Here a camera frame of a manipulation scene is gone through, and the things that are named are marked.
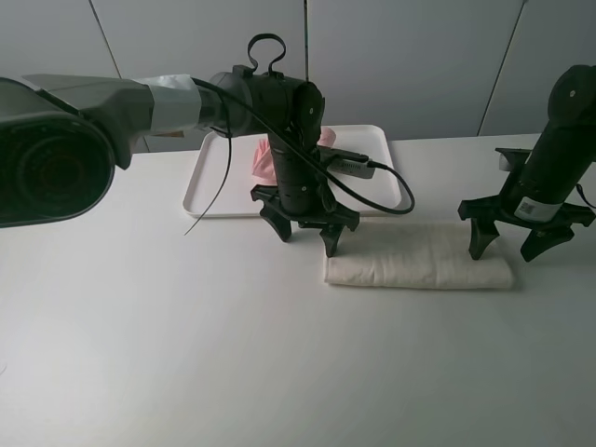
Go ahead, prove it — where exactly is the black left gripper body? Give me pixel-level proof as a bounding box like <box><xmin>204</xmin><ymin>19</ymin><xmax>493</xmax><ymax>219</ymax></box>
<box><xmin>251</xmin><ymin>135</ymin><xmax>359</xmax><ymax>231</ymax></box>

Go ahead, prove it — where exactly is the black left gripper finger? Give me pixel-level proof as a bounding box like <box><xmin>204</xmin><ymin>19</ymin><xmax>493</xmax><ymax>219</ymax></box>
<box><xmin>319</xmin><ymin>225</ymin><xmax>345</xmax><ymax>257</ymax></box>
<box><xmin>260</xmin><ymin>205</ymin><xmax>291</xmax><ymax>242</ymax></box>

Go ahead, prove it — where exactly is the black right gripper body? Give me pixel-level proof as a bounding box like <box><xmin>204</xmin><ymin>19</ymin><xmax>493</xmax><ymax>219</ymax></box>
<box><xmin>457</xmin><ymin>154</ymin><xmax>590</xmax><ymax>231</ymax></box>

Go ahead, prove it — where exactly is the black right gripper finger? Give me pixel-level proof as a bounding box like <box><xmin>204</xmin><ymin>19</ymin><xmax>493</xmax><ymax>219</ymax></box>
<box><xmin>468</xmin><ymin>218</ymin><xmax>499</xmax><ymax>260</ymax></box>
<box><xmin>521</xmin><ymin>227</ymin><xmax>575</xmax><ymax>262</ymax></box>

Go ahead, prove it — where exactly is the pink terry towel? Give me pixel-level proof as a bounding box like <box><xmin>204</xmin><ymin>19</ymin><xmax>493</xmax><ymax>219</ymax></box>
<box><xmin>251</xmin><ymin>126</ymin><xmax>338</xmax><ymax>184</ymax></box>

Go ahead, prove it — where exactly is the cream white terry towel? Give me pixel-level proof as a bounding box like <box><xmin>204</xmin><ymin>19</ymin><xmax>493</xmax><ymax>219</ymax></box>
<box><xmin>323</xmin><ymin>222</ymin><xmax>514</xmax><ymax>290</ymax></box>

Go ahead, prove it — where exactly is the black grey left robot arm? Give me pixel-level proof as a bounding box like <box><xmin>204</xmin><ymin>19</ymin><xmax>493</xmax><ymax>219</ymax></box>
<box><xmin>1</xmin><ymin>65</ymin><xmax>359</xmax><ymax>256</ymax></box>

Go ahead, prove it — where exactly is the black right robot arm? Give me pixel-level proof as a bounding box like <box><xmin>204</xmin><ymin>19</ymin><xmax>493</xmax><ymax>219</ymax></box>
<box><xmin>457</xmin><ymin>65</ymin><xmax>595</xmax><ymax>262</ymax></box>

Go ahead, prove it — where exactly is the white rectangular plastic tray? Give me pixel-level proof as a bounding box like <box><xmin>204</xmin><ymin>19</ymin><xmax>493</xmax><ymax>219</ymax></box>
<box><xmin>183</xmin><ymin>125</ymin><xmax>408</xmax><ymax>218</ymax></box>

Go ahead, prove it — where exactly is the black right camera cable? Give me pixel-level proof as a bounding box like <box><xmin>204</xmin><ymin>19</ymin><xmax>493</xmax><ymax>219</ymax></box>
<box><xmin>575</xmin><ymin>183</ymin><xmax>596</xmax><ymax>210</ymax></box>

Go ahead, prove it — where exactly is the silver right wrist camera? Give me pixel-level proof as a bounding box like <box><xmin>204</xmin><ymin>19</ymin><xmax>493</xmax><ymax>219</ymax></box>
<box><xmin>495</xmin><ymin>148</ymin><xmax>531</xmax><ymax>172</ymax></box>

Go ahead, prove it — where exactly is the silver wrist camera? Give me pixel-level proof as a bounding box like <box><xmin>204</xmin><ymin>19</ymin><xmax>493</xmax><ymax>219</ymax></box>
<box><xmin>495</xmin><ymin>148</ymin><xmax>531</xmax><ymax>172</ymax></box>
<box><xmin>318</xmin><ymin>146</ymin><xmax>375</xmax><ymax>180</ymax></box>

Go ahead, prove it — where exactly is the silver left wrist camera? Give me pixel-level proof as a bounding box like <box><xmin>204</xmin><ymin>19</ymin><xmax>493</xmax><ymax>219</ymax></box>
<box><xmin>318</xmin><ymin>146</ymin><xmax>375</xmax><ymax>180</ymax></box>

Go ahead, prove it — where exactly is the black cable tie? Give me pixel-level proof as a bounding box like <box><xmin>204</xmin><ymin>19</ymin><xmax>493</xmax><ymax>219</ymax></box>
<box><xmin>183</xmin><ymin>33</ymin><xmax>288</xmax><ymax>237</ymax></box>

